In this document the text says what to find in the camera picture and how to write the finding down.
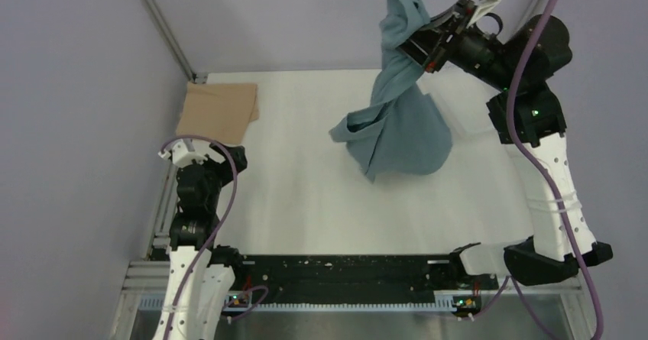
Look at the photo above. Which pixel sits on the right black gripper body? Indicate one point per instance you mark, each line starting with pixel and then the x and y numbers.
pixel 468 48

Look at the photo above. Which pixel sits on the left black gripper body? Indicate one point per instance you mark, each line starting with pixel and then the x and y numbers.
pixel 220 174

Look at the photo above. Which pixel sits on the blue-grey t-shirt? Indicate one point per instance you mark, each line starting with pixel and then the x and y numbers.
pixel 401 130

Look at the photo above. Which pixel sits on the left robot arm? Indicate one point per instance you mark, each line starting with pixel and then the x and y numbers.
pixel 200 273

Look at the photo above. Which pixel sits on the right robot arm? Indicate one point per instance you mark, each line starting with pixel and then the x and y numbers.
pixel 533 132

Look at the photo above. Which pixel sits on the white plastic mesh basket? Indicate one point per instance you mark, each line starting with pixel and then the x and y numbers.
pixel 462 100

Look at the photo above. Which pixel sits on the folded tan t-shirt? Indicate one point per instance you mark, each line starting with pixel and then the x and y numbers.
pixel 221 111

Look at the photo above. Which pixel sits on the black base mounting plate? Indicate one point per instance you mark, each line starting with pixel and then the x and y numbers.
pixel 360 293

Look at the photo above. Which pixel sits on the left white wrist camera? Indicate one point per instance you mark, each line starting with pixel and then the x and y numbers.
pixel 184 152

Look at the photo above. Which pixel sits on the left side aluminium rail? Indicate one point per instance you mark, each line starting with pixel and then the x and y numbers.
pixel 163 208

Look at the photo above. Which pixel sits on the white cable duct strip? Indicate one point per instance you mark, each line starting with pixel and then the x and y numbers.
pixel 443 303

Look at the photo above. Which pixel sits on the left rear aluminium post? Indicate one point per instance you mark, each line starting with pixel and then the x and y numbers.
pixel 167 36

